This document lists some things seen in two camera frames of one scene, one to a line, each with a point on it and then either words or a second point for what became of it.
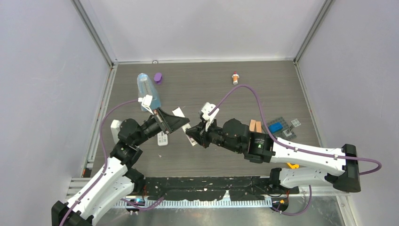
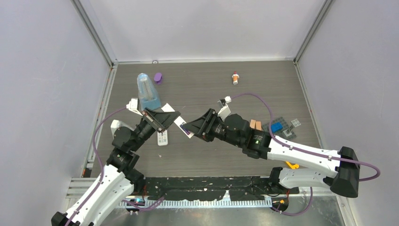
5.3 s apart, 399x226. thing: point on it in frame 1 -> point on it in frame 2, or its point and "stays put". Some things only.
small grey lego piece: [287, 132] stays put
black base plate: [188, 189] stays put
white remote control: [162, 139] stays put
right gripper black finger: [199, 138] -> [195, 127]
